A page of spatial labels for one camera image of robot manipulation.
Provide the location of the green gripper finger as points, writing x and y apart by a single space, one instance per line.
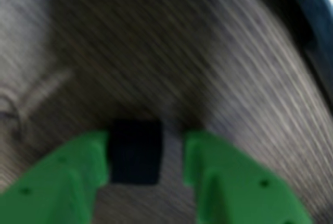
242 195
52 187

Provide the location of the black cube stone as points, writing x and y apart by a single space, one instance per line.
135 153

